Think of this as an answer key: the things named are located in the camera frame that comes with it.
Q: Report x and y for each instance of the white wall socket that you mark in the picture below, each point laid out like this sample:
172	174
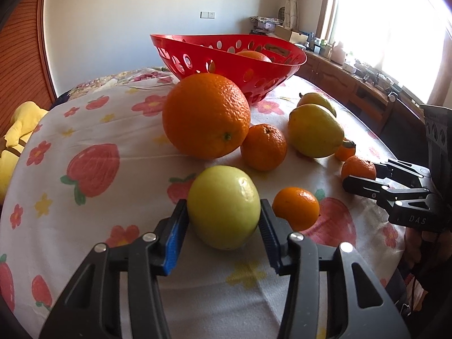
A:
208	15

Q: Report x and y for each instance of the wooden slatted headboard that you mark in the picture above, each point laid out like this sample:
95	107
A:
24	53

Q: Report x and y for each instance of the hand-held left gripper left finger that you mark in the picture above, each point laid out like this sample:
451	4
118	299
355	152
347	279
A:
174	240

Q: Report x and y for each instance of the medium orange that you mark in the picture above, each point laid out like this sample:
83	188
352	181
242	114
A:
253	56

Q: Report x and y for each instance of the floral quilt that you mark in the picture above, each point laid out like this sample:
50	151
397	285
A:
116	77

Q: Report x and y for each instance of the long wooden cabinet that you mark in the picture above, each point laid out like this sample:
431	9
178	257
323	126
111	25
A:
346	81

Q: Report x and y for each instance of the person's right hand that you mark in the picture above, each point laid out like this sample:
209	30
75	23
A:
413	247

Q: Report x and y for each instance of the white ceramic jar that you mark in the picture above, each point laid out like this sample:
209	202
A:
339	52

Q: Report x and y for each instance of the mandarin with green stem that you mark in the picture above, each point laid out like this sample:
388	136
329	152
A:
263	147

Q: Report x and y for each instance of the large yellow lemon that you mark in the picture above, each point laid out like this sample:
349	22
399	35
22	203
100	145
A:
314	132

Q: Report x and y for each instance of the small mandarin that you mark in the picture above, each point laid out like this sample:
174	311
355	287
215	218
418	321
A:
296	210
358	166

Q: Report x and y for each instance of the tiny orange fruit dark calyx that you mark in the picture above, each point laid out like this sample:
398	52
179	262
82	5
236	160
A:
344	152

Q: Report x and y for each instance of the open cardboard box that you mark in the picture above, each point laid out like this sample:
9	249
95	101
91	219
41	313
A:
287	34

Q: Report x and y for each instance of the yellow cloth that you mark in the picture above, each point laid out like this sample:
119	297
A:
17	148

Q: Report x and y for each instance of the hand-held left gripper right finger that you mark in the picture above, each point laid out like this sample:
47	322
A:
270	236

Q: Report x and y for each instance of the pale green round fruit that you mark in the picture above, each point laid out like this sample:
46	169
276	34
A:
223	206

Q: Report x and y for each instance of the bright window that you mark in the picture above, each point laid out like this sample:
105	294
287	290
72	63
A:
388	21

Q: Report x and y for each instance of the red perforated plastic basket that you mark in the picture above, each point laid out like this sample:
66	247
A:
268	72

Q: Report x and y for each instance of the patterned beige curtain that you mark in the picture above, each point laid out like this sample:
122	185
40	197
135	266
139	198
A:
291	0

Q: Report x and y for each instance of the pile of printed packets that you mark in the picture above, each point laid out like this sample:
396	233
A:
265	24

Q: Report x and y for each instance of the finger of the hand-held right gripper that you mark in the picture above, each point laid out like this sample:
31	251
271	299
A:
399	169
367	188

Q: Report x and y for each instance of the large orange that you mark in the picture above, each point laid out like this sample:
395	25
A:
206	114

